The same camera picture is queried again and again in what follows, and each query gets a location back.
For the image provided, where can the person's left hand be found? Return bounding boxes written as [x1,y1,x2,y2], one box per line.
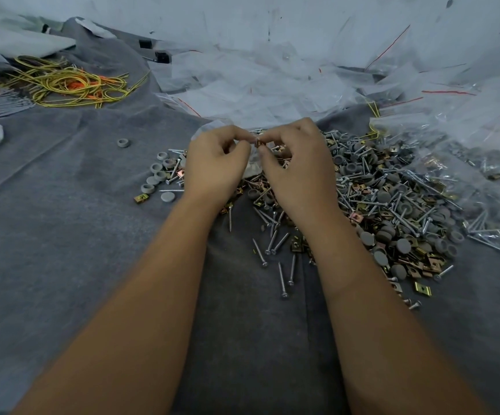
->
[183,124,254,205]

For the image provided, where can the person's right hand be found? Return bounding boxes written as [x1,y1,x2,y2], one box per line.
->
[256,117,345,229]

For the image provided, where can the small clear plastic bag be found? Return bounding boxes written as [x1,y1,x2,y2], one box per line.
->
[233,136,269,180]

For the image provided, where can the person's right forearm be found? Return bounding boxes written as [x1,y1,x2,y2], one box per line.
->
[295,211,491,415]

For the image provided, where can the person's left forearm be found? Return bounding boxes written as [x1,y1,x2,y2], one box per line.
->
[11,193,234,415]

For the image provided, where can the pile of empty clear bags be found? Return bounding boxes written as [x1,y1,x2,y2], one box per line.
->
[146,36,500,141]

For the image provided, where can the cluster of grey round caps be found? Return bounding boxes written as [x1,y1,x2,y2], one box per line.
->
[140,149,188,203]

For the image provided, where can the pile of screws caps clips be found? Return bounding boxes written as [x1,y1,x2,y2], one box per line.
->
[215,127,467,311]

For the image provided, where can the grey felt cloth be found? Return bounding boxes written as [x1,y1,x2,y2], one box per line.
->
[0,18,500,415]

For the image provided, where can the heap of filled clear bags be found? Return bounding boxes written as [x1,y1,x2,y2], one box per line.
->
[399,88,500,255]

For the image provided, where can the white plastic sheet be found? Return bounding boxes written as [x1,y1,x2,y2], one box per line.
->
[0,4,78,63]

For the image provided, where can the yellow wire loop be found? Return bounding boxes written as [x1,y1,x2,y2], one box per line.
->
[363,98,384,139]

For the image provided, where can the tangle of yellow green wires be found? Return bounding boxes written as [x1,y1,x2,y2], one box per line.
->
[0,55,152,110]

